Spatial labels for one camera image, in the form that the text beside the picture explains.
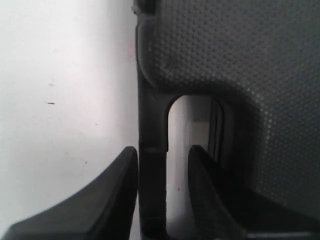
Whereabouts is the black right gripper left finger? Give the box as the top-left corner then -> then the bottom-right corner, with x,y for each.
6,146 -> 138,240

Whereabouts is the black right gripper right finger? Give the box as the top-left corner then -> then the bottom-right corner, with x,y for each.
187,144 -> 320,240

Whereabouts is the black plastic tool case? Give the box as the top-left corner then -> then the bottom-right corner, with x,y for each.
133,0 -> 320,240

